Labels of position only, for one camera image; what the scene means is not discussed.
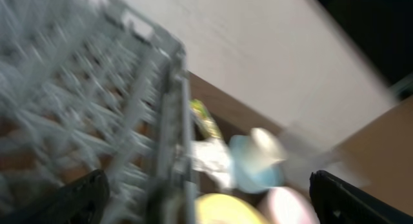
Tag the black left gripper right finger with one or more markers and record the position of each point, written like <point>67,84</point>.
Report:
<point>336,201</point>

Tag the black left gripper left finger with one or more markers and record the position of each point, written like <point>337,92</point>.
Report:
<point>81,201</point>

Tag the cream white cup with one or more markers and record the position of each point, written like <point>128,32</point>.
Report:
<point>264,149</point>

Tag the white paper napkin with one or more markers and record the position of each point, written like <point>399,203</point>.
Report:
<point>212,157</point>

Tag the yellow green snack wrapper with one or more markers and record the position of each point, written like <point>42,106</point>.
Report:
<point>205,122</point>

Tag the pink bowl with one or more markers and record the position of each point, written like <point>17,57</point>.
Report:
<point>285,205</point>

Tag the light blue saucer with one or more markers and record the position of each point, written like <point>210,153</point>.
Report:
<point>252,183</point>

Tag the grey plastic dish rack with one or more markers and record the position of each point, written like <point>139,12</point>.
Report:
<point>95,84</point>

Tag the yellow plate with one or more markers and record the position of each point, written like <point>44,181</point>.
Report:
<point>226,209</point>

